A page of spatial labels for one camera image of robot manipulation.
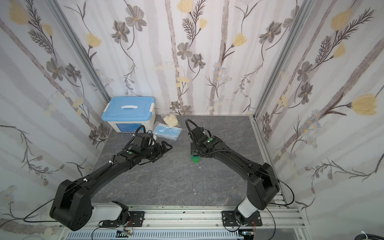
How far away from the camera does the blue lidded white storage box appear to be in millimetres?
990

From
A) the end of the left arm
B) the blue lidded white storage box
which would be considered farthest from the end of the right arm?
the blue lidded white storage box

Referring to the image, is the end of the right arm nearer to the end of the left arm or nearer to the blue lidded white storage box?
the end of the left arm
